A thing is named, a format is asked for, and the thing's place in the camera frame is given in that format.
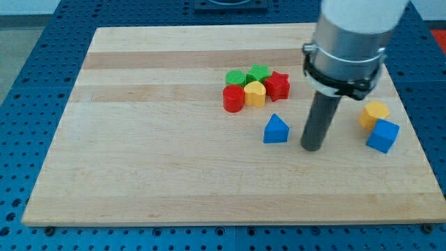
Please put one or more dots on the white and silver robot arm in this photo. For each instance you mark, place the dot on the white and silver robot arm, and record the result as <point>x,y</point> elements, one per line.
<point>351,37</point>

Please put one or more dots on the yellow heart block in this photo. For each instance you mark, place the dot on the yellow heart block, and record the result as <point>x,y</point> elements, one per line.
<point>255,94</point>

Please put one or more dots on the blue triangle block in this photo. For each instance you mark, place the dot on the blue triangle block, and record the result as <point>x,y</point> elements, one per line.
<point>276,131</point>

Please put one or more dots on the red cylinder block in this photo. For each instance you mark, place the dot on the red cylinder block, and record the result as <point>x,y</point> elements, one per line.
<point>233,98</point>

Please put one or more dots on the wooden board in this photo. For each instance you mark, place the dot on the wooden board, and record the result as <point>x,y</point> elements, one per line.
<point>144,140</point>

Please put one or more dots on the green cylinder block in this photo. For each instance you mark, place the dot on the green cylinder block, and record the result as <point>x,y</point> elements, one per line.
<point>235,77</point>

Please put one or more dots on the green star block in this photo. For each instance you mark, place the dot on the green star block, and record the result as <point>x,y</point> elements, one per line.
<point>258,73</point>

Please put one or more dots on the red star block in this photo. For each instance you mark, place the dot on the red star block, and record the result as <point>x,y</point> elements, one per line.
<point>277,86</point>

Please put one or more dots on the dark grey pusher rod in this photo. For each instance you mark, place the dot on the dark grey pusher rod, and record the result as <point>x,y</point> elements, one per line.
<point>320,116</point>

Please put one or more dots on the yellow hexagon block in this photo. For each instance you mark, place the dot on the yellow hexagon block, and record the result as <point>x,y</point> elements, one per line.
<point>372,112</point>

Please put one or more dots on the blue cube block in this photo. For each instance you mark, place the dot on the blue cube block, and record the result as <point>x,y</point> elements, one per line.
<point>383,136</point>

